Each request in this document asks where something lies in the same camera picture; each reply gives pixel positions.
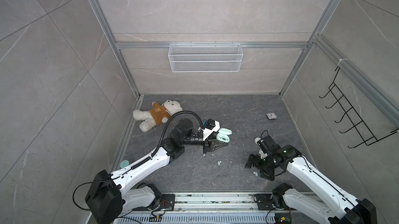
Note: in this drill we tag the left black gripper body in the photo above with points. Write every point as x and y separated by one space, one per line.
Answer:
206 144

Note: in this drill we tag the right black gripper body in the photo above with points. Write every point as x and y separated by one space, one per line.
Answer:
265 166

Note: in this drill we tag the green earbud charging case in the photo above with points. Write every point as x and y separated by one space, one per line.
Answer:
223 135

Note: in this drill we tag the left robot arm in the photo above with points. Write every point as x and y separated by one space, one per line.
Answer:
137 171

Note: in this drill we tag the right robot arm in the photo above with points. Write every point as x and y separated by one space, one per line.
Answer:
311 180

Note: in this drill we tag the small black square box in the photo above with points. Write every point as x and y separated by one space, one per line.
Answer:
271 116

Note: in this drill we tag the white teddy bear brown shirt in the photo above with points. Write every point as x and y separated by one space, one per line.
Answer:
157 115

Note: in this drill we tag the teal round disc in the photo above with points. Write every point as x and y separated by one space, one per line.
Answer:
124 164

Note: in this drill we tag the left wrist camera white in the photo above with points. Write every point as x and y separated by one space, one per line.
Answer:
210 127

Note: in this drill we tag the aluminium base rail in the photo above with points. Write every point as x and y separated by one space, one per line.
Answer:
215 201

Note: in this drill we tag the white wire mesh basket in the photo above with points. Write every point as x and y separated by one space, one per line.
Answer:
205 57

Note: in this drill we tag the black wall hook rack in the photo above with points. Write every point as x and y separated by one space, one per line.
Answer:
356 122

